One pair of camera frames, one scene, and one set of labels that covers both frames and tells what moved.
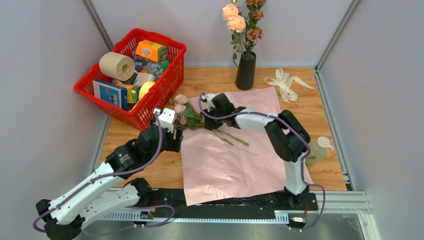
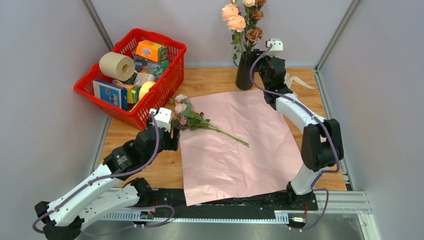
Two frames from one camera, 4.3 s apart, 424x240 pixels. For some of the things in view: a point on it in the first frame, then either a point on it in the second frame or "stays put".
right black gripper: [210, 125] → [267, 58]
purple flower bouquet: [185, 116] stays put
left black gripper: [175, 144] stays put
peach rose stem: [236, 23] stays put
